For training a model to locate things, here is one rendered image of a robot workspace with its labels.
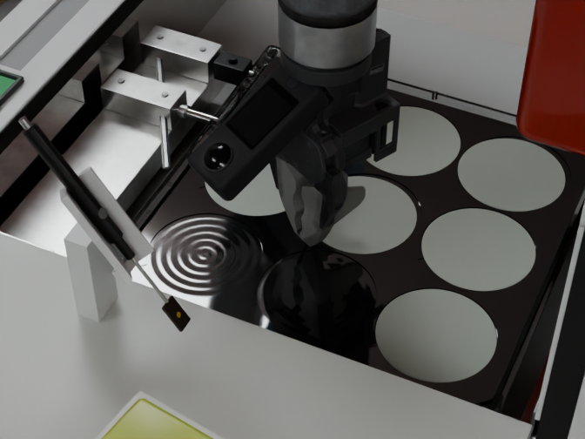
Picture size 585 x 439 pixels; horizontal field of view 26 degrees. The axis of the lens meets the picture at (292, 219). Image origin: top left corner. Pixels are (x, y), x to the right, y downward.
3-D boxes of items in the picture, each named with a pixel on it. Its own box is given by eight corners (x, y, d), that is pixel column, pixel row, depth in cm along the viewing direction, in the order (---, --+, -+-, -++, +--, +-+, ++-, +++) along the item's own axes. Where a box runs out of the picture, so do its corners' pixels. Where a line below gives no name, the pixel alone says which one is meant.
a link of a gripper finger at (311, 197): (372, 239, 113) (377, 163, 106) (319, 269, 110) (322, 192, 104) (350, 219, 114) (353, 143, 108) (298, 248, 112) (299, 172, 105)
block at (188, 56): (224, 65, 133) (223, 43, 131) (209, 84, 131) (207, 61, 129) (157, 45, 136) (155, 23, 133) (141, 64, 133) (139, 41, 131)
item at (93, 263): (163, 307, 98) (149, 183, 89) (137, 343, 96) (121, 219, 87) (95, 283, 100) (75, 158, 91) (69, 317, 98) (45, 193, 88)
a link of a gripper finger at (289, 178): (350, 219, 114) (353, 143, 108) (298, 248, 112) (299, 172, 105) (328, 200, 116) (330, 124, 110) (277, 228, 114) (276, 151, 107)
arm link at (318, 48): (319, 42, 91) (252, -11, 96) (319, 91, 94) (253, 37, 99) (399, 3, 94) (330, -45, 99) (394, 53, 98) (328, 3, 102)
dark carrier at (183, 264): (600, 154, 121) (601, 149, 121) (483, 422, 99) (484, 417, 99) (275, 60, 132) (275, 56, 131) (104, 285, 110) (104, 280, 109)
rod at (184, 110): (222, 123, 126) (221, 112, 125) (215, 131, 125) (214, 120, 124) (181, 110, 127) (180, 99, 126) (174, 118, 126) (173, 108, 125)
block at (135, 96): (188, 110, 128) (186, 87, 126) (171, 131, 126) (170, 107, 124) (119, 89, 130) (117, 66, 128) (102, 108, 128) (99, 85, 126)
